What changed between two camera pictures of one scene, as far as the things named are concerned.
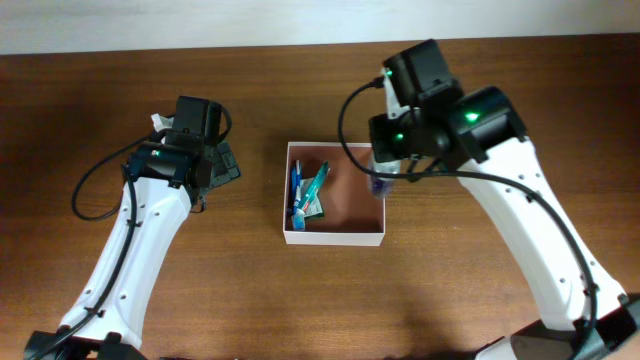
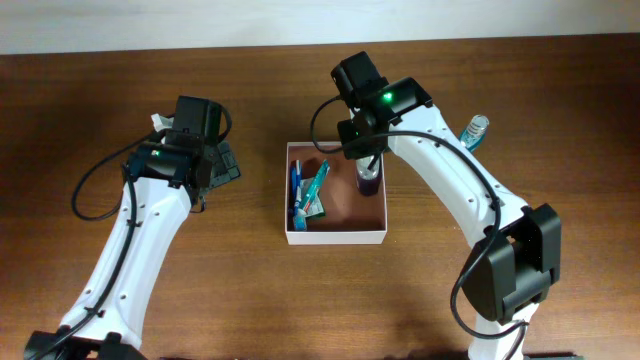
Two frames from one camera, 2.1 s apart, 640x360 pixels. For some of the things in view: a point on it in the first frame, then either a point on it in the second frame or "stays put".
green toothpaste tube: [314, 187] stays put
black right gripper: [383, 148] to [346, 130]
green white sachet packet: [315, 208] stays put
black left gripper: [227, 163] stays put
